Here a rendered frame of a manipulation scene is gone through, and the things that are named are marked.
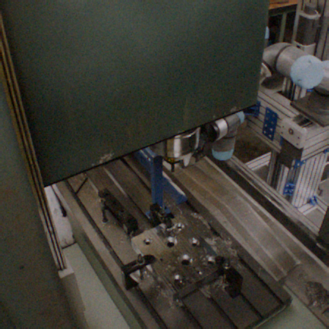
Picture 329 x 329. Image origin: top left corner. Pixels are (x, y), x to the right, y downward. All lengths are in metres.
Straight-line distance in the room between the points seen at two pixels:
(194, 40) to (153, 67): 0.11
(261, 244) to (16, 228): 1.41
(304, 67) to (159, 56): 0.72
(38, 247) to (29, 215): 0.08
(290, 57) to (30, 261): 1.15
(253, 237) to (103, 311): 0.74
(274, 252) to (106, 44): 1.37
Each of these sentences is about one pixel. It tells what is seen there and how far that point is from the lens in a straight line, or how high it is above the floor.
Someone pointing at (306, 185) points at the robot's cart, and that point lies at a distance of 2.74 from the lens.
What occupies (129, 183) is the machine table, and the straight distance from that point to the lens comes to 1.93.
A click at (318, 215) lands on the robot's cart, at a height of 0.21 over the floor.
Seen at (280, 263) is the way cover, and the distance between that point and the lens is 1.93.
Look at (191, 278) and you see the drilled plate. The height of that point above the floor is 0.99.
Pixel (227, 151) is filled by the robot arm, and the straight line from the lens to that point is 1.49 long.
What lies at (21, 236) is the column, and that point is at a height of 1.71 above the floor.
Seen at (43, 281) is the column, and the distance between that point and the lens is 0.79.
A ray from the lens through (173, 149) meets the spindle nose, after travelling 1.15.
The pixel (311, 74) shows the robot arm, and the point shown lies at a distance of 1.54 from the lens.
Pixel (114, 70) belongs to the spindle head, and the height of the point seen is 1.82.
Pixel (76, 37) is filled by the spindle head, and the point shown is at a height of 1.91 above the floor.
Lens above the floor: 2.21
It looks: 40 degrees down
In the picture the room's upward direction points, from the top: 1 degrees counter-clockwise
